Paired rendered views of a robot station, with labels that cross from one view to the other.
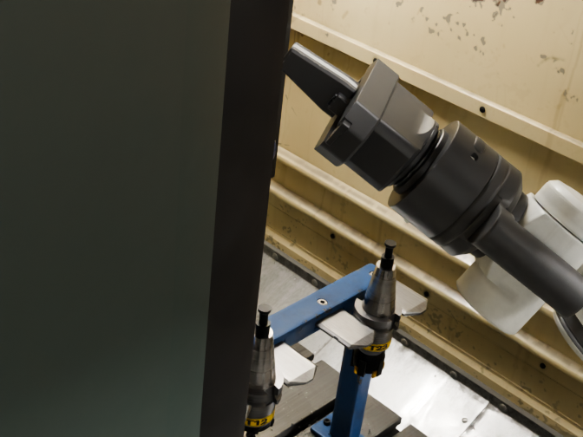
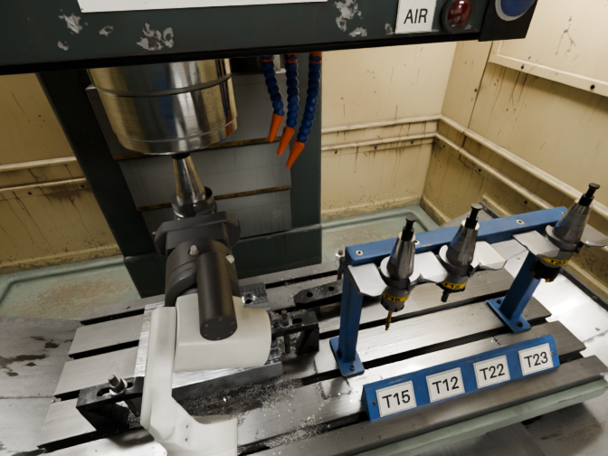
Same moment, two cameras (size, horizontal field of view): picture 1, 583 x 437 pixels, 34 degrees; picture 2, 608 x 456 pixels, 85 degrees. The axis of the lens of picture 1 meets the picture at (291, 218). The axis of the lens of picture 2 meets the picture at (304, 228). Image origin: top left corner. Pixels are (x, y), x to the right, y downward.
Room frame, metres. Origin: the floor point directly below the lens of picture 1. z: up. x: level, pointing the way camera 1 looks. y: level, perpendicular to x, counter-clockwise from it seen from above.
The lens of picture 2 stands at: (0.37, -0.01, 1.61)
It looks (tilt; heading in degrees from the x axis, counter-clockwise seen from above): 38 degrees down; 36
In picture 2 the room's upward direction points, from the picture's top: 2 degrees counter-clockwise
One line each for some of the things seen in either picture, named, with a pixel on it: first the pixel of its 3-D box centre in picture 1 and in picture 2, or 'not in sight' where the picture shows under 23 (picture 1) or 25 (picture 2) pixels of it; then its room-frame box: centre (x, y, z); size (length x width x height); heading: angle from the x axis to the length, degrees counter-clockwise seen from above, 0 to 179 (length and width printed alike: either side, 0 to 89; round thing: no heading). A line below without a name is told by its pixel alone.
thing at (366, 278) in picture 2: not in sight; (367, 280); (0.73, 0.13, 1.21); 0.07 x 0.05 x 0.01; 49
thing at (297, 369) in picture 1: (289, 366); (484, 255); (0.90, -0.02, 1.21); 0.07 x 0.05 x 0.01; 49
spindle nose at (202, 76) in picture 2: not in sight; (169, 85); (0.63, 0.38, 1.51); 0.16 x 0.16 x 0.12
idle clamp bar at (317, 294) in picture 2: not in sight; (341, 293); (0.90, 0.26, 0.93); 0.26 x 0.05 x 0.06; 144
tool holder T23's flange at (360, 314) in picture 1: (376, 314); (562, 239); (1.02, -0.13, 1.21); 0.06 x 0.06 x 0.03
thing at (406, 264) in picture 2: not in sight; (403, 252); (0.77, 0.09, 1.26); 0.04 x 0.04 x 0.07
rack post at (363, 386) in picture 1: (356, 369); (529, 275); (1.10, -0.12, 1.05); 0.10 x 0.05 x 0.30; 49
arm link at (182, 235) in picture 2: not in sight; (200, 254); (0.56, 0.31, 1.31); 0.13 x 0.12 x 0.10; 141
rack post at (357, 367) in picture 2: not in sight; (350, 316); (0.77, 0.17, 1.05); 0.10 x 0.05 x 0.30; 49
